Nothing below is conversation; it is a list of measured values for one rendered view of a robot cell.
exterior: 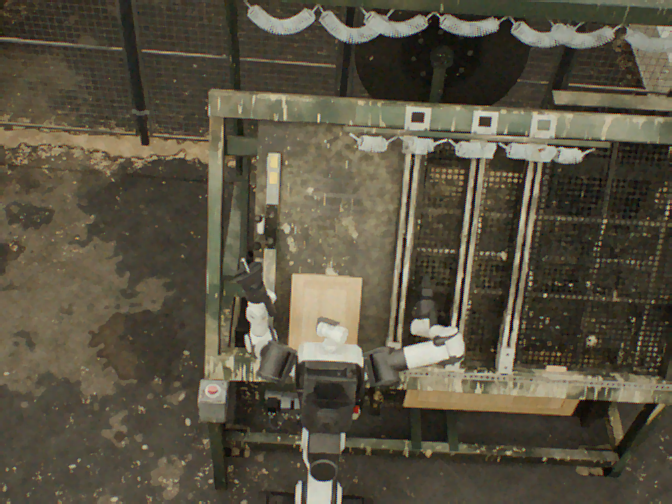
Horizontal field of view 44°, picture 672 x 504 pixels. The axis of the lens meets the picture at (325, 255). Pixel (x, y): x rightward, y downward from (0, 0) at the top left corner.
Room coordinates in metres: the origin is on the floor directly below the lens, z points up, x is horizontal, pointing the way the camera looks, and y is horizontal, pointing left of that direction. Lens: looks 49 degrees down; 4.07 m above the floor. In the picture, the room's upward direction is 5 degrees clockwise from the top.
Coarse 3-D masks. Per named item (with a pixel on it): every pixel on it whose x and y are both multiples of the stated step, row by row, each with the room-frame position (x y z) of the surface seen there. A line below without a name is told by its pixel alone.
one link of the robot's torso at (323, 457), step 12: (312, 432) 1.63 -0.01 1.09; (324, 432) 1.64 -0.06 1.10; (312, 444) 1.59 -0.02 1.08; (324, 444) 1.59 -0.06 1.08; (336, 444) 1.60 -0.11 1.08; (312, 456) 1.55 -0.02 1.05; (324, 456) 1.54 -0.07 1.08; (336, 456) 1.56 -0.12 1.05; (312, 468) 1.50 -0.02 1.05; (324, 468) 1.50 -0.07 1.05; (336, 468) 1.51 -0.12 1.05; (324, 480) 1.48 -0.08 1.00
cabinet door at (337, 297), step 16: (304, 288) 2.30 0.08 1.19; (320, 288) 2.30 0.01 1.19; (336, 288) 2.31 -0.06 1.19; (352, 288) 2.31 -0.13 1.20; (304, 304) 2.26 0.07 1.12; (320, 304) 2.27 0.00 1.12; (336, 304) 2.27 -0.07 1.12; (352, 304) 2.27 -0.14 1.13; (304, 320) 2.22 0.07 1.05; (336, 320) 2.23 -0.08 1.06; (352, 320) 2.23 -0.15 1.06; (304, 336) 2.18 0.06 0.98; (352, 336) 2.19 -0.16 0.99
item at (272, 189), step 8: (272, 152) 2.60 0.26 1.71; (280, 160) 2.58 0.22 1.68; (272, 168) 2.55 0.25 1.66; (272, 184) 2.52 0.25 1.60; (272, 192) 2.50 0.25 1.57; (272, 200) 2.48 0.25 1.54; (264, 256) 2.35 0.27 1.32; (272, 256) 2.35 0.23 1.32; (264, 264) 2.33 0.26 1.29; (272, 264) 2.33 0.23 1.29; (264, 272) 2.31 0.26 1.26; (272, 272) 2.31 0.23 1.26; (264, 280) 2.29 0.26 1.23; (272, 280) 2.29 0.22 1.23; (272, 288) 2.27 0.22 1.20; (272, 320) 2.21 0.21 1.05
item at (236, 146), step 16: (240, 144) 2.65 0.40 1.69; (256, 144) 2.65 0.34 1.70; (464, 160) 2.68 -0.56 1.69; (592, 160) 2.72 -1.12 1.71; (624, 176) 2.69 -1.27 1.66; (656, 176) 2.70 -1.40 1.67; (240, 208) 2.52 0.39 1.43; (240, 224) 2.48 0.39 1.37; (544, 224) 2.57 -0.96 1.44; (240, 240) 2.44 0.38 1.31; (240, 256) 2.40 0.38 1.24; (544, 256) 2.50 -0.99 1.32; (224, 288) 2.31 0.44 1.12; (240, 288) 2.31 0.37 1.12; (496, 304) 2.36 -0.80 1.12; (544, 304) 2.37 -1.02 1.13; (608, 304) 2.39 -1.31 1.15; (624, 304) 2.40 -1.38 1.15
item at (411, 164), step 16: (416, 128) 2.62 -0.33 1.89; (416, 144) 2.50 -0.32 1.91; (416, 160) 2.58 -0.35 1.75; (416, 176) 2.55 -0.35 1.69; (400, 208) 2.49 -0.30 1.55; (400, 224) 2.44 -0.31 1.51; (400, 240) 2.40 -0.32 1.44; (400, 256) 2.37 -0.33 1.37; (400, 272) 2.35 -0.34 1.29; (400, 288) 2.31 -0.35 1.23; (400, 304) 2.26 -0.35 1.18; (400, 320) 2.22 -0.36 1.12; (400, 336) 2.18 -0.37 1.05
